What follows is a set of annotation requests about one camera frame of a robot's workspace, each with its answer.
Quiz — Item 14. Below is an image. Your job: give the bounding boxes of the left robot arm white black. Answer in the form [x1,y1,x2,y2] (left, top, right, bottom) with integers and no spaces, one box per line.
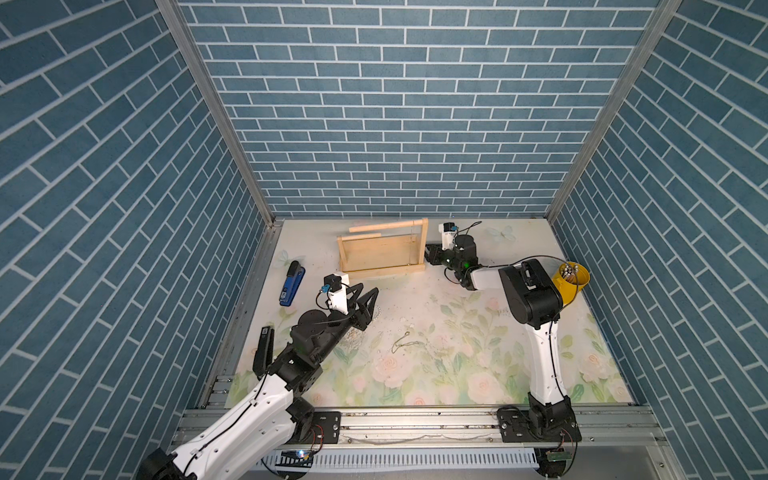
[136,283,379,479]

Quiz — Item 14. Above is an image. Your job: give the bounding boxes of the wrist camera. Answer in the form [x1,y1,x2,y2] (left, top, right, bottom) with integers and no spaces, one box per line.
[438,222,458,250]
[322,273,349,314]

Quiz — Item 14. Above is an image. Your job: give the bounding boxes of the left green circuit board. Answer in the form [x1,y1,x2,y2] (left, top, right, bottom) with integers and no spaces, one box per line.
[275,450,315,470]

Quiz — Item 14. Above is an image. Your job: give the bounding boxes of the right green circuit board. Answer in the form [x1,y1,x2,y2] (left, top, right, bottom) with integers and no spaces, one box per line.
[545,450,573,462]

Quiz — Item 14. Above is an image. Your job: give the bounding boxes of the black stapler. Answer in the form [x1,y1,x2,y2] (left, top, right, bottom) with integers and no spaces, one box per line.
[252,325,275,380]

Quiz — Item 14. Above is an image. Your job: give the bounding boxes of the thin silver chain necklace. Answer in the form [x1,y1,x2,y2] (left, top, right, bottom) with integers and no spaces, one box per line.
[390,331,428,355]

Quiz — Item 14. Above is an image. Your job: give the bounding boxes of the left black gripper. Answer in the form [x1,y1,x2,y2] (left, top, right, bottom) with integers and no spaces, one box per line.
[309,283,377,364]

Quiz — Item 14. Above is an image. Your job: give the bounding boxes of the blue stapler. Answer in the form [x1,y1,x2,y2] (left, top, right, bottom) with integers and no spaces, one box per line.
[279,260,306,307]

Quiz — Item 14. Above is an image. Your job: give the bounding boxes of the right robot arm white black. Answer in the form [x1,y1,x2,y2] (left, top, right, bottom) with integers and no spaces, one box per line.
[425,222,582,443]

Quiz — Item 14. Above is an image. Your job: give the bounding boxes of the yellow cup with pens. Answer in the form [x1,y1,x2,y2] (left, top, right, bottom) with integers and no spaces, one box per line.
[552,262,591,307]

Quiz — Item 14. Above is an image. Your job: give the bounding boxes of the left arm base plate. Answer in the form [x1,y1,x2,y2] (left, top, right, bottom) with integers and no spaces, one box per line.
[288,411,342,444]

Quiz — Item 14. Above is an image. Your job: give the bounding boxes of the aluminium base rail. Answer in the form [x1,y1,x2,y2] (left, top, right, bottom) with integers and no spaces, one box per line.
[323,404,670,453]

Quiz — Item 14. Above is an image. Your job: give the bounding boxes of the wooden jewelry display stand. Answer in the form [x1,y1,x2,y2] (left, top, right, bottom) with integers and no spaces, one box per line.
[337,218,429,280]

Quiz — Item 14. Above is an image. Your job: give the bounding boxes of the white slotted cable duct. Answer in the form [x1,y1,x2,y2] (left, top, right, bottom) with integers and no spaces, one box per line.
[256,448,539,473]

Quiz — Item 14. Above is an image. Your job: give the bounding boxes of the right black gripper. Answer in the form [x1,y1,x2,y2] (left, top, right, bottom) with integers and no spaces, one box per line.
[420,245,464,276]

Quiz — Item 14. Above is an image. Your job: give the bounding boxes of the green circuit board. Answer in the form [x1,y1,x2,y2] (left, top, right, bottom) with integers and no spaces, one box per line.
[275,450,315,470]
[545,450,573,462]

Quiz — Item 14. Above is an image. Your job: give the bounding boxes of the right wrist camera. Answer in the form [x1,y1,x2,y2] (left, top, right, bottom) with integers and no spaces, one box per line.
[438,222,458,250]

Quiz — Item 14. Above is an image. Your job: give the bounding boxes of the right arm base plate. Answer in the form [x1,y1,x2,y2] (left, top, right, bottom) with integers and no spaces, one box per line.
[496,406,582,443]

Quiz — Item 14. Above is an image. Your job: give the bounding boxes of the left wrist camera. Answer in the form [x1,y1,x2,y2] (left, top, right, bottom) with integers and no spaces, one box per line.
[322,273,349,314]

